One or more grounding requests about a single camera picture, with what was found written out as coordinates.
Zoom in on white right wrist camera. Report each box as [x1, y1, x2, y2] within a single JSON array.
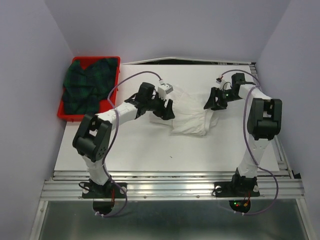
[[216, 76, 232, 91]]

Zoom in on aluminium frame rails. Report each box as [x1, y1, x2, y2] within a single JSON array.
[[29, 60, 311, 240]]

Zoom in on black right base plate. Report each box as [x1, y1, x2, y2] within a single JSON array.
[[211, 181, 260, 198]]

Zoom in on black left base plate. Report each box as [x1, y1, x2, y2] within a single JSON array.
[[78, 181, 125, 199]]

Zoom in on red plastic tray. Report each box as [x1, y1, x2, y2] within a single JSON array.
[[57, 56, 121, 122]]

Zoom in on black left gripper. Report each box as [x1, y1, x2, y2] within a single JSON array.
[[145, 91, 175, 120]]

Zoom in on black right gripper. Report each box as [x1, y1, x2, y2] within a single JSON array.
[[202, 86, 241, 111]]

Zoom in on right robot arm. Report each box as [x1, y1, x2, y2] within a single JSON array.
[[204, 71, 283, 195]]

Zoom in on green plaid skirt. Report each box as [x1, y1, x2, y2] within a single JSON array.
[[62, 57, 119, 115]]

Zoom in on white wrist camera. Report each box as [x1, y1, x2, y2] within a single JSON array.
[[216, 76, 232, 91], [157, 83, 174, 100]]

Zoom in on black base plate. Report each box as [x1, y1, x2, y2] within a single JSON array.
[[211, 181, 260, 198], [78, 181, 125, 199]]

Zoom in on white pleated skirt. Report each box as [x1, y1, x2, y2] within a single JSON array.
[[149, 86, 219, 137]]

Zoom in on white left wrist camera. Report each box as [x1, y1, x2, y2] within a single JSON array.
[[157, 83, 174, 100]]

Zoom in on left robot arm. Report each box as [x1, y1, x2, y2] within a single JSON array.
[[72, 82, 175, 197]]

